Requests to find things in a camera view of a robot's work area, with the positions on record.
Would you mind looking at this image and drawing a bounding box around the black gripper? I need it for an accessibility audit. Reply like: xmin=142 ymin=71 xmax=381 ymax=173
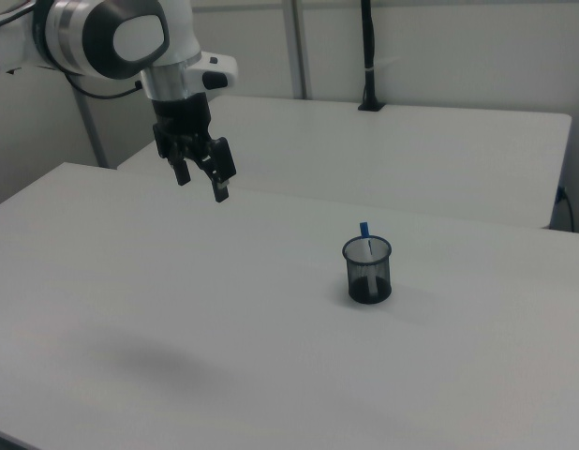
xmin=151 ymin=93 xmax=238 ymax=204

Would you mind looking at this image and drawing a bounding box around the blue and white marker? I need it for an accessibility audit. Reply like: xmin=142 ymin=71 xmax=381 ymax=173
xmin=358 ymin=221 xmax=380 ymax=299

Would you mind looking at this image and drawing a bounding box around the black mesh pen cup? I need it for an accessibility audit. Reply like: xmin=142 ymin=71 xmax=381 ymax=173
xmin=341 ymin=235 xmax=394 ymax=307

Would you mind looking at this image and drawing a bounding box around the white adjoining table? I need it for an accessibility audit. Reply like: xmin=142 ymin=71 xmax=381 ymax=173
xmin=116 ymin=96 xmax=573 ymax=231

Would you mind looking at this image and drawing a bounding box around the black camera stand pole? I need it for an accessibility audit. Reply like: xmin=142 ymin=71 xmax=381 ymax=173
xmin=357 ymin=0 xmax=387 ymax=113

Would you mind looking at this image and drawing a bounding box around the black wall cable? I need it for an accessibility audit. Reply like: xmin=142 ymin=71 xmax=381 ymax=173
xmin=556 ymin=186 xmax=577 ymax=233

